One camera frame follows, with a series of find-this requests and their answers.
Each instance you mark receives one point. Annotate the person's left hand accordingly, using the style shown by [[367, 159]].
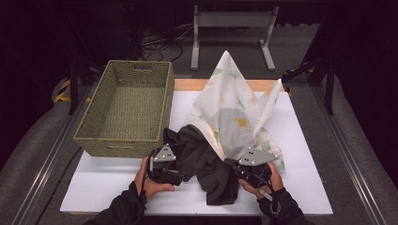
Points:
[[148, 187]]

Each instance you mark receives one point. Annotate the yellow-black floor tape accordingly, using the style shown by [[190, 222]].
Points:
[[64, 90], [297, 70]]

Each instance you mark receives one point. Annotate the leaf-print mesh laundry bag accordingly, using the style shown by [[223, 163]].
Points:
[[231, 103]]

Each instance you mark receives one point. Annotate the green woven basket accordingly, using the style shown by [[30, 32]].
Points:
[[131, 112]]

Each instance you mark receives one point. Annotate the person's right hand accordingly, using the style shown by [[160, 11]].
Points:
[[277, 182]]

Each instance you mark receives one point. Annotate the black metal stand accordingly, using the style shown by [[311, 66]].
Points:
[[329, 87], [73, 87]]

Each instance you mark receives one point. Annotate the dark clothing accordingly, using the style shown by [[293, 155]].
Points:
[[203, 162]]

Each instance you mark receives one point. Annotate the grey metal stand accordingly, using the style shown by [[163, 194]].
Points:
[[233, 19]]

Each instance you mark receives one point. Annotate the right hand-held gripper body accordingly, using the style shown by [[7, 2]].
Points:
[[255, 157]]

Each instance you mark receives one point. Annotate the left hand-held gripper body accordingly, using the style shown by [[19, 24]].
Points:
[[164, 154]]

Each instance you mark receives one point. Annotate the grey metal floor rail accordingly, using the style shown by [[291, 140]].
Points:
[[47, 162], [350, 156]]

